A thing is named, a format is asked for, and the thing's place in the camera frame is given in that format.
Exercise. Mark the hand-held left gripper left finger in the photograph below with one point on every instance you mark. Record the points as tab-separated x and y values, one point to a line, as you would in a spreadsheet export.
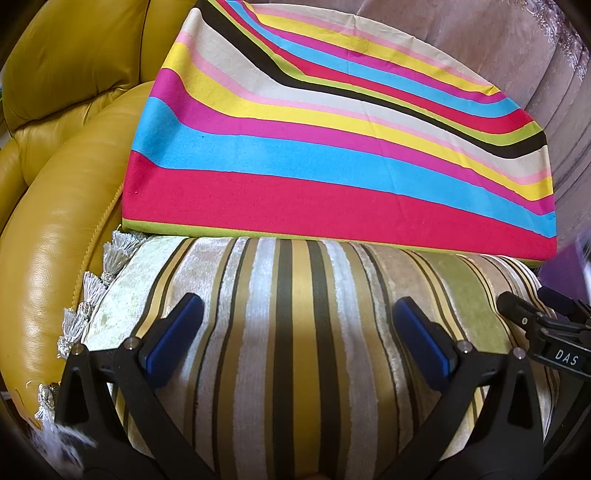
178	337

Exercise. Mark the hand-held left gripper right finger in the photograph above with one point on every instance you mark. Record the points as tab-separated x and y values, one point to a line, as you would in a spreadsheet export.
425	341

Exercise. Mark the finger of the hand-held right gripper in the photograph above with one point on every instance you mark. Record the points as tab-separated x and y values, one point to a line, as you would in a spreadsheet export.
515	304
561	297

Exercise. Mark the purple storage box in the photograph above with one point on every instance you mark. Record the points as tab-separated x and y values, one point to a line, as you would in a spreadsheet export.
563	277

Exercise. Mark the olive striped velvet tasselled cushion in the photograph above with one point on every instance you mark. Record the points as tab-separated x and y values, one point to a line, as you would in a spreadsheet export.
295	323

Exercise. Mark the white fluffy fur trim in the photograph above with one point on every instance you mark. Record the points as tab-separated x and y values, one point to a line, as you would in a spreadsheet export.
60	438

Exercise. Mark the yellow leather sofa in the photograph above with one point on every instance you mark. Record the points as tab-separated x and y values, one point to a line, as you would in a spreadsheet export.
55	230

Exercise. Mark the multicolour striped cloth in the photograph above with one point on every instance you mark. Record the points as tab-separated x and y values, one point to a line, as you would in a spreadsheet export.
323	194

